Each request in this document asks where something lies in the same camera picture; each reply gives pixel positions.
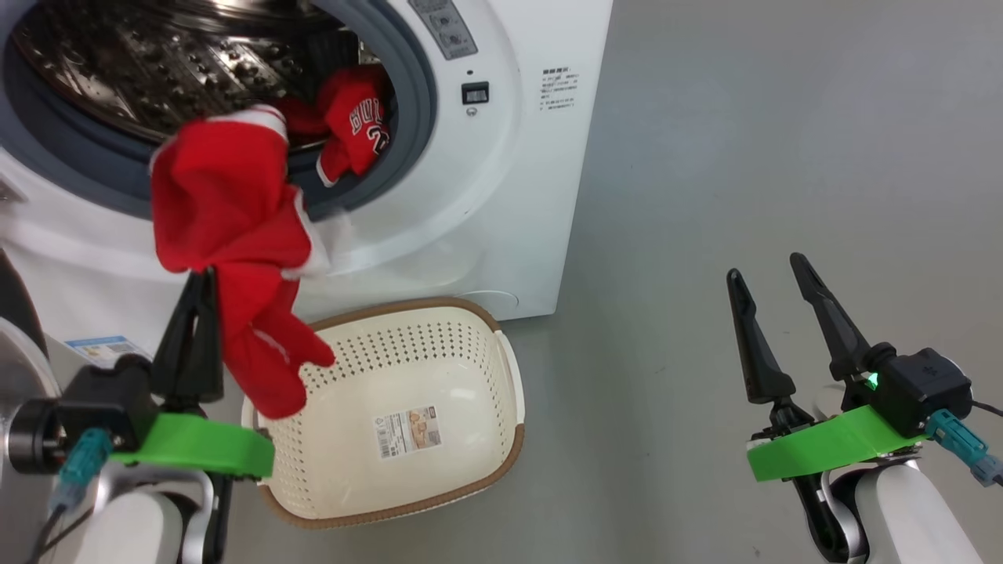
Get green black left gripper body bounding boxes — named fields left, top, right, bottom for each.
left=110, top=412, right=276, bottom=481

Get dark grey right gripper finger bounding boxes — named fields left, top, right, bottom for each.
left=726, top=269, right=817, bottom=430
left=790, top=252, right=874, bottom=410

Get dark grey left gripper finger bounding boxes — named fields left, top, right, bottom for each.
left=149, top=270, right=206, bottom=407
left=196, top=266, right=226, bottom=405

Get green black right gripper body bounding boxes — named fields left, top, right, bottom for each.
left=746, top=404, right=927, bottom=483

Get red shorts white trim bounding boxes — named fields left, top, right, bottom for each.
left=149, top=105, right=339, bottom=421

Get dark grey washing machine door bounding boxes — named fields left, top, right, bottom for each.
left=0, top=249, right=65, bottom=564

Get red basketball jersey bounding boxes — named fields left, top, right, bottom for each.
left=274, top=65, right=394, bottom=189

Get paper basket label sticker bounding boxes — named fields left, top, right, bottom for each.
left=372, top=405, right=443, bottom=461

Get cream laundry basket brown rim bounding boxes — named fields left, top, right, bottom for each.
left=241, top=296, right=526, bottom=530

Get white washing machine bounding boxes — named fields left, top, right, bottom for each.
left=0, top=0, right=614, bottom=357

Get steel washing machine drum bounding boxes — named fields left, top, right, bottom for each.
left=9, top=0, right=371, bottom=146

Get grey rubber door gasket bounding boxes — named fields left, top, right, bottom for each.
left=0, top=0, right=438, bottom=222

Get blue energy label sticker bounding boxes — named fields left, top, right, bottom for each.
left=65, top=335, right=151, bottom=371

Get teal left camera cable connector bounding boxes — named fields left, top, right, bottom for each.
left=49, top=428, right=114, bottom=512

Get teal camera cable connector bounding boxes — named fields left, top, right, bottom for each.
left=925, top=409, right=1003, bottom=487
left=49, top=428, right=114, bottom=512

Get teal right camera cable connector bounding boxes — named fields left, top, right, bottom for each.
left=925, top=409, right=1003, bottom=487

